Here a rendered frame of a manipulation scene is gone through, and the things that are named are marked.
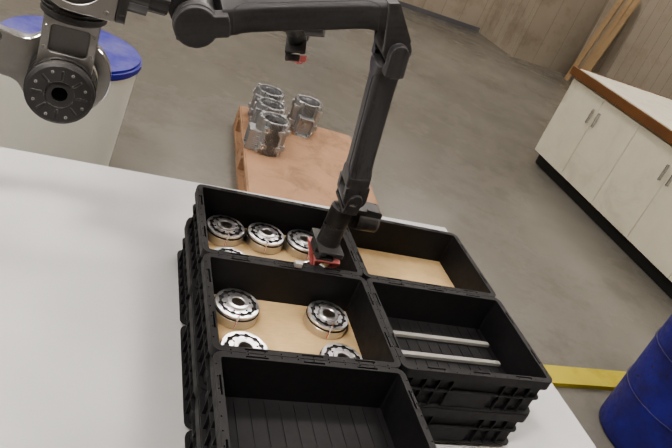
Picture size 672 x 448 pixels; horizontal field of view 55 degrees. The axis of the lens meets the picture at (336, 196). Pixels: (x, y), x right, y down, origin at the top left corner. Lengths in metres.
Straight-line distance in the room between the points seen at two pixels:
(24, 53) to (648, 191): 4.58
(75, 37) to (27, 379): 0.70
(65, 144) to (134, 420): 1.76
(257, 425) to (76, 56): 0.85
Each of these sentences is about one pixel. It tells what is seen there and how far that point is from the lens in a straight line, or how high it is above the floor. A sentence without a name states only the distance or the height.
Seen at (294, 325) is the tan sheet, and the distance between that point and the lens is 1.50.
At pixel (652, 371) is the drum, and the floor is 0.40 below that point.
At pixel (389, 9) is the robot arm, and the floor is 1.55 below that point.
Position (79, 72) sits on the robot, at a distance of 1.47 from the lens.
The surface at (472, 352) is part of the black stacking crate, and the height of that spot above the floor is 0.83.
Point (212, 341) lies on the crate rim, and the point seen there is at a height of 0.93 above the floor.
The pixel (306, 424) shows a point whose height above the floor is 0.83.
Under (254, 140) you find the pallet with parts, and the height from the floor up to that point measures 0.22.
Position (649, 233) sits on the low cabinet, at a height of 0.27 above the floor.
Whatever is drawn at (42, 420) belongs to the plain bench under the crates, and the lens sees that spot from 1.36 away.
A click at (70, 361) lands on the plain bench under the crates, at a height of 0.70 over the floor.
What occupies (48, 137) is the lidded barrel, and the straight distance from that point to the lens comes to 2.93.
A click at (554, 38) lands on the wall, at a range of 12.08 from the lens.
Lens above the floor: 1.75
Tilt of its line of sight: 26 degrees down
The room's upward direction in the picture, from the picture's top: 23 degrees clockwise
